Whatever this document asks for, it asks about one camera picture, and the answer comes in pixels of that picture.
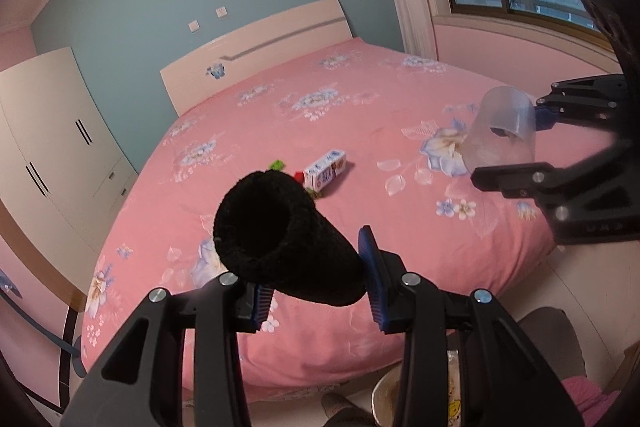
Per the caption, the white lined trash bin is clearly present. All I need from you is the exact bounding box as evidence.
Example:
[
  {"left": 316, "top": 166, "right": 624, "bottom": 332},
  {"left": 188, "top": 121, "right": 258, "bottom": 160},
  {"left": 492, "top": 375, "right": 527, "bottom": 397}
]
[{"left": 371, "top": 349, "right": 463, "bottom": 426}]

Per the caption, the green toy brick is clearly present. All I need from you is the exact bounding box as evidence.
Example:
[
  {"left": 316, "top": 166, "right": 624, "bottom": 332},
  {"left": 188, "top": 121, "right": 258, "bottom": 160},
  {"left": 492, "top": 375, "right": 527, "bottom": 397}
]
[{"left": 269, "top": 159, "right": 286, "bottom": 171}]

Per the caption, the small white milk box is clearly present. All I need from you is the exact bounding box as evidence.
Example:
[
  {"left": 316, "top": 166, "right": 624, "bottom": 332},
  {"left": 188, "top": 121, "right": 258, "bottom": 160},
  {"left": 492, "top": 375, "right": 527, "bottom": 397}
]
[{"left": 303, "top": 150, "right": 347, "bottom": 193}]

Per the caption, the white wardrobe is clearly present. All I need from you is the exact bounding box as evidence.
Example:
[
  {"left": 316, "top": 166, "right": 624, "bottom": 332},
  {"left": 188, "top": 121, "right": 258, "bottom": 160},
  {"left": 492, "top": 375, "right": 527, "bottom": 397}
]
[{"left": 1, "top": 48, "right": 137, "bottom": 293}]

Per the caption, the clear plastic cup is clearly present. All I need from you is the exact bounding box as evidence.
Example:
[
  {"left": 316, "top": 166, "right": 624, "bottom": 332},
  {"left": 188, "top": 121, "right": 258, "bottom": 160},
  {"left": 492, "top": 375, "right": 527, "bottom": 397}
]
[{"left": 460, "top": 87, "right": 536, "bottom": 173}]

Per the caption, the pink bed headboard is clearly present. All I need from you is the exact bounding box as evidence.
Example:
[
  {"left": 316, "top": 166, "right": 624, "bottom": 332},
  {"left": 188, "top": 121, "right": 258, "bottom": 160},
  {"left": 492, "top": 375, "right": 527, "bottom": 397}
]
[{"left": 160, "top": 0, "right": 352, "bottom": 116}]

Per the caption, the pink quilted garment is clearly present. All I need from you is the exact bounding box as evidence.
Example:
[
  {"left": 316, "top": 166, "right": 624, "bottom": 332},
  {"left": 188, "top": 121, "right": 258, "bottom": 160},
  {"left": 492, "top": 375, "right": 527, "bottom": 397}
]
[{"left": 562, "top": 376, "right": 620, "bottom": 427}]

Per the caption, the pink floral bed cover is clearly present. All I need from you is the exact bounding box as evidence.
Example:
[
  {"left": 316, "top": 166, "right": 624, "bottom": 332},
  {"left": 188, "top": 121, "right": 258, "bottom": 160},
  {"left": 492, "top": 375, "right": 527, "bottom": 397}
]
[{"left": 79, "top": 37, "right": 626, "bottom": 390}]

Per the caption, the black sock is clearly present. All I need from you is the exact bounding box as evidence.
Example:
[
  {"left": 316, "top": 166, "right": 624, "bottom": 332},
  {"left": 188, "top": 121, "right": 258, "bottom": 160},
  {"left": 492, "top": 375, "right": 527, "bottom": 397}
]
[{"left": 213, "top": 170, "right": 367, "bottom": 307}]

